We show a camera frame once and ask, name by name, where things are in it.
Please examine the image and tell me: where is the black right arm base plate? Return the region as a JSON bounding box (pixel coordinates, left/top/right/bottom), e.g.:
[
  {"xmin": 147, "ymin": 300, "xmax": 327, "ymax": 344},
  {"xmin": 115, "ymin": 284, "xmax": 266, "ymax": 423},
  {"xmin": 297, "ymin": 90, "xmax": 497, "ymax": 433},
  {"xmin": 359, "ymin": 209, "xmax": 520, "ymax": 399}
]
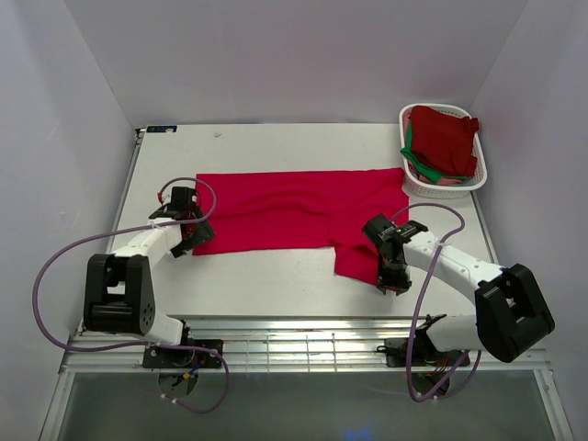
[{"xmin": 376, "ymin": 338, "xmax": 463, "ymax": 368}]

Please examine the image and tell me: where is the bright red t shirt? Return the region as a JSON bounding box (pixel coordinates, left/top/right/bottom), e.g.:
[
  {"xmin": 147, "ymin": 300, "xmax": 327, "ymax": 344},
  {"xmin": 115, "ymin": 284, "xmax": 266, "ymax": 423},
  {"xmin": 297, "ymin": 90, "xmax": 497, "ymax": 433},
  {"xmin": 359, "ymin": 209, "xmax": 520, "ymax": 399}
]
[{"xmin": 194, "ymin": 168, "xmax": 409, "ymax": 285}]

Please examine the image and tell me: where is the blue label sticker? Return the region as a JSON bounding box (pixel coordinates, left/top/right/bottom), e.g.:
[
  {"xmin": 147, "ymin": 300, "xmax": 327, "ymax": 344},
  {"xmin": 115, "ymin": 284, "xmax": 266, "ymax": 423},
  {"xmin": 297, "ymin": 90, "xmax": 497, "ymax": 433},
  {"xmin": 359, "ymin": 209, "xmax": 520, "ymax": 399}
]
[{"xmin": 145, "ymin": 125, "xmax": 177, "ymax": 133}]

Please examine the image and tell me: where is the light blue t shirt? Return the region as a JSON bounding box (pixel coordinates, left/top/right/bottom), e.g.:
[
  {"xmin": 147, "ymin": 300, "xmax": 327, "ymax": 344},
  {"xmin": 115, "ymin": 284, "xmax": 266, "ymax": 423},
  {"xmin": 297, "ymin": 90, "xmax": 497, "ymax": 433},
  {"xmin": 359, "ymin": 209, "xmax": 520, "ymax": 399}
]
[{"xmin": 411, "ymin": 173, "xmax": 472, "ymax": 187}]

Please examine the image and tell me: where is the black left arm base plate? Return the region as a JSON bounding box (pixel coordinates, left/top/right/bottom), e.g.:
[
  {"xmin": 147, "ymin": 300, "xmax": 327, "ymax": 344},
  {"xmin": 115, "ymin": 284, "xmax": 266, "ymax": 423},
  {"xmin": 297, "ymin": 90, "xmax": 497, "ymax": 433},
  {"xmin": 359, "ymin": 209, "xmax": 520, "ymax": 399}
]
[{"xmin": 141, "ymin": 338, "xmax": 224, "ymax": 370}]

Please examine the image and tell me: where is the green t shirt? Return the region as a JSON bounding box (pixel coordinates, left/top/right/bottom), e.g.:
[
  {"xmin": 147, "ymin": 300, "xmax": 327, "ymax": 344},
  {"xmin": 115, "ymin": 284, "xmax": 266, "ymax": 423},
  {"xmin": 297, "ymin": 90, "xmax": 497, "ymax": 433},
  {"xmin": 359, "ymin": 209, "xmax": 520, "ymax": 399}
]
[{"xmin": 401, "ymin": 122, "xmax": 443, "ymax": 185}]

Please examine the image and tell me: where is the dark red folded t shirt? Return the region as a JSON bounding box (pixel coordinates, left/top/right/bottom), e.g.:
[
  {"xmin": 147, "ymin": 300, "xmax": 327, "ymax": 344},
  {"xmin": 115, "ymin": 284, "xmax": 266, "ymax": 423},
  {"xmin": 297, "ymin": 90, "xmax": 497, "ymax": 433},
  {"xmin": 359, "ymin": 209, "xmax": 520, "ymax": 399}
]
[{"xmin": 401, "ymin": 106, "xmax": 480, "ymax": 179}]

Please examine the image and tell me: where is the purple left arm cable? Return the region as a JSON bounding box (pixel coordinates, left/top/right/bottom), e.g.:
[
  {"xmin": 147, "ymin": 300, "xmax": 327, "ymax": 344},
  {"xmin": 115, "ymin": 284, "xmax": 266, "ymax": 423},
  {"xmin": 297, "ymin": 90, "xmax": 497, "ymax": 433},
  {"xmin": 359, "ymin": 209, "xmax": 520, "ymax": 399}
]
[{"xmin": 31, "ymin": 176, "xmax": 231, "ymax": 414}]

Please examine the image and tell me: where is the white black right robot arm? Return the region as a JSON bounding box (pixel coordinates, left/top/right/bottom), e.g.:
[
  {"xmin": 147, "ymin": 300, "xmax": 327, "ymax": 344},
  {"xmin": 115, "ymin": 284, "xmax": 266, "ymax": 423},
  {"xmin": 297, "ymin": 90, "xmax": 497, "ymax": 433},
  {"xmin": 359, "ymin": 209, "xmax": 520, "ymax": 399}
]
[{"xmin": 363, "ymin": 214, "xmax": 555, "ymax": 365}]

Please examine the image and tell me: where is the pink t shirt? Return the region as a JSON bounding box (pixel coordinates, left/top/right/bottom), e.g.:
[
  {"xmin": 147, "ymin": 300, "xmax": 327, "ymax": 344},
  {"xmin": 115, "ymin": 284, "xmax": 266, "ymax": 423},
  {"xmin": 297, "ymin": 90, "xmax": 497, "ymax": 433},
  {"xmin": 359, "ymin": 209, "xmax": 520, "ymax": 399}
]
[{"xmin": 401, "ymin": 111, "xmax": 463, "ymax": 186}]

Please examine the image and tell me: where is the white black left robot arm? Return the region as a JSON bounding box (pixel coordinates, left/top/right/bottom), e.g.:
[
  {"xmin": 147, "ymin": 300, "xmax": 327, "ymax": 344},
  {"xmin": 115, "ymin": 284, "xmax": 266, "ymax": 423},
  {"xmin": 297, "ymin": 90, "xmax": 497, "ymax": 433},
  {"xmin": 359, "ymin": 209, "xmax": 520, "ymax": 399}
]
[{"xmin": 84, "ymin": 187, "xmax": 215, "ymax": 368}]

